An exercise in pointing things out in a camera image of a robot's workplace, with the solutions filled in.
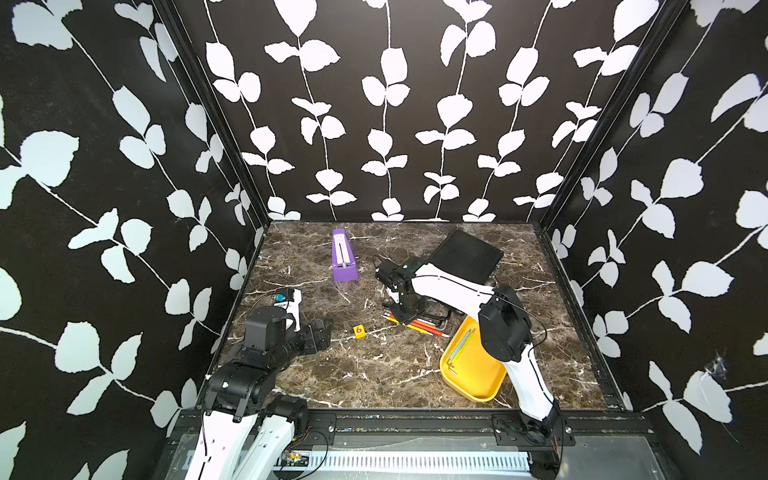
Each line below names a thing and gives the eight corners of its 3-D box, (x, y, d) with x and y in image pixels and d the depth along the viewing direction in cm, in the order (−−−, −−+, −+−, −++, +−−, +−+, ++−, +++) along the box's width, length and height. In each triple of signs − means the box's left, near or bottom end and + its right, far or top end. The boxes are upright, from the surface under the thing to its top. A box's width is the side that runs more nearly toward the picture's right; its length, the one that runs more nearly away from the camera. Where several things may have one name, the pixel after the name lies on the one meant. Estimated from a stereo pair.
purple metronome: (336, 281, 105) (327, 247, 90) (339, 263, 110) (331, 228, 96) (359, 281, 105) (354, 247, 90) (360, 263, 110) (356, 228, 96)
